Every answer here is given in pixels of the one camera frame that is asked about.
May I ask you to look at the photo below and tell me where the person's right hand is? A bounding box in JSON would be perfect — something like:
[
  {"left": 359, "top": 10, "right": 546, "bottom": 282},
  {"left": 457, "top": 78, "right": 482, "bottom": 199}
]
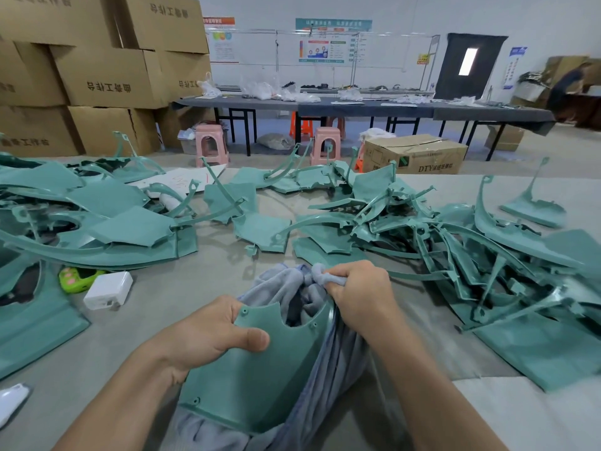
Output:
[{"left": 324, "top": 261, "right": 405, "bottom": 348}]

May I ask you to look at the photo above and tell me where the person's left hand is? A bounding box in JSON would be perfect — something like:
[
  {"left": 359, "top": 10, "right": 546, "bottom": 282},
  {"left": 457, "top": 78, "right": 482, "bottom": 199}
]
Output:
[{"left": 150, "top": 296, "right": 270, "bottom": 386}]

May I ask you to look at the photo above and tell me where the single green plastic part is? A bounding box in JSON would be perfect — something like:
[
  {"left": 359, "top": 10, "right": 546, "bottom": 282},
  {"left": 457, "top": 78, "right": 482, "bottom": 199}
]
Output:
[{"left": 178, "top": 300, "right": 336, "bottom": 435}]

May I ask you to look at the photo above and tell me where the grey-blue wiping cloth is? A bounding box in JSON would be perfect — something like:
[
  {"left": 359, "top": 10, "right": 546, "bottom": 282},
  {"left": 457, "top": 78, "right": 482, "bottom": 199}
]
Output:
[{"left": 164, "top": 262, "right": 374, "bottom": 451}]

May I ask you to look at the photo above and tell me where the pile of green plastic parts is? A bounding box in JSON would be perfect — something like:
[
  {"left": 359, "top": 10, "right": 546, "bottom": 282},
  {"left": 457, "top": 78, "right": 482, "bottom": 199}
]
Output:
[{"left": 0, "top": 131, "right": 601, "bottom": 391}]

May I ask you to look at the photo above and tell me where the brown cardboard box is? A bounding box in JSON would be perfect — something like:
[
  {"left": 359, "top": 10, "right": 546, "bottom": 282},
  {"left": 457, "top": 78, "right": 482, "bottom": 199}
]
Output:
[{"left": 361, "top": 134, "right": 469, "bottom": 175}]

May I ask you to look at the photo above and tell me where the stack of brown cardboard boxes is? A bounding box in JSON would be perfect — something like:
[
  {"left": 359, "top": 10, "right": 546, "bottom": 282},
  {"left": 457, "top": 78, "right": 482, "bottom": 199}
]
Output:
[{"left": 0, "top": 0, "right": 212, "bottom": 158}]

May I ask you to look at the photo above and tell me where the person's right forearm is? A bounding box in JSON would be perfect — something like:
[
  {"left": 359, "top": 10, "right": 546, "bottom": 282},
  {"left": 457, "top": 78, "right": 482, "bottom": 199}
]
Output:
[{"left": 361, "top": 319, "right": 508, "bottom": 451}]

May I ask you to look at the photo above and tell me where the person's left forearm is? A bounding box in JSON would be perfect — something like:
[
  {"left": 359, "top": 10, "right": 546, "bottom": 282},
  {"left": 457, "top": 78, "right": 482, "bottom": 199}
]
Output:
[{"left": 54, "top": 343, "right": 184, "bottom": 451}]

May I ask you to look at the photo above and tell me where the white power adapter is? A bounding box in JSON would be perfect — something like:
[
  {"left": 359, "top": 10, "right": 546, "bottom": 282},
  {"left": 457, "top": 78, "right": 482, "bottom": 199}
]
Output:
[{"left": 83, "top": 270, "right": 135, "bottom": 312}]

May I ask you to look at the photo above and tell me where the green and yellow gadget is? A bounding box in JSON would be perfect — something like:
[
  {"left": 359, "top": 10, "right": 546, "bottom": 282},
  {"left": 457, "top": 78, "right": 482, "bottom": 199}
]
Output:
[{"left": 58, "top": 266, "right": 106, "bottom": 295}]

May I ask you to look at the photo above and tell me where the pink plastic stool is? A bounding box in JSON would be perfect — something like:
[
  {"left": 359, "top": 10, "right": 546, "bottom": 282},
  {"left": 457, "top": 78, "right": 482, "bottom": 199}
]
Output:
[
  {"left": 194, "top": 123, "right": 230, "bottom": 167},
  {"left": 311, "top": 125, "right": 343, "bottom": 166}
]

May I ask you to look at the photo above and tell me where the white paper sheet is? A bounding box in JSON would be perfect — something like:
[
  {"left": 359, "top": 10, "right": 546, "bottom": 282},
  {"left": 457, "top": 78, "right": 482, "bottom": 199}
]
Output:
[{"left": 131, "top": 167, "right": 222, "bottom": 198}]

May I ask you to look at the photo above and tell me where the orange object under table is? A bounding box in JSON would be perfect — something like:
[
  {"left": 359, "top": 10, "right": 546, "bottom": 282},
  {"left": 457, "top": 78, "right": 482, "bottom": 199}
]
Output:
[{"left": 289, "top": 111, "right": 314, "bottom": 140}]

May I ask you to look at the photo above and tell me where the long grey work table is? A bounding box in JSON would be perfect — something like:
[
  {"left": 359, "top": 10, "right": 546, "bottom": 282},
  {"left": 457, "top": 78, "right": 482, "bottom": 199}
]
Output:
[{"left": 173, "top": 93, "right": 557, "bottom": 162}]

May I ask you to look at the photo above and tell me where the white oval plastic piece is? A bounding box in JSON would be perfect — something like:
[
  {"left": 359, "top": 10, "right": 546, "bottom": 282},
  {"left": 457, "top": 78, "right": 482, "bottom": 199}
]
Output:
[{"left": 0, "top": 383, "right": 31, "bottom": 429}]

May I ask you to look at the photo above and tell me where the white foam sheet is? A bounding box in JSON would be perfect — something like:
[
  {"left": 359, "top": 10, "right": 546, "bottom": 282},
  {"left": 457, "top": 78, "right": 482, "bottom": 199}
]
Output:
[{"left": 455, "top": 375, "right": 601, "bottom": 451}]

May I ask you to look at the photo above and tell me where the heap of clear plastic bags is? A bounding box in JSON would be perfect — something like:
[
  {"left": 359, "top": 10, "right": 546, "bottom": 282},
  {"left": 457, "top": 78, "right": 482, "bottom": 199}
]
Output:
[{"left": 197, "top": 80, "right": 321, "bottom": 102}]

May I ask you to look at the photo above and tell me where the dark door with window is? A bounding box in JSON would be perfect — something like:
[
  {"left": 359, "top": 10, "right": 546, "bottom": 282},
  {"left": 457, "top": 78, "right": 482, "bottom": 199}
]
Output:
[{"left": 434, "top": 33, "right": 508, "bottom": 101}]

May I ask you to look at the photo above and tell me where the colourful wall poster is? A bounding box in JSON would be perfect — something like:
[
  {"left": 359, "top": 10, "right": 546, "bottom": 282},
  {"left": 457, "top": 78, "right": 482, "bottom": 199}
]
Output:
[{"left": 297, "top": 33, "right": 356, "bottom": 64}]

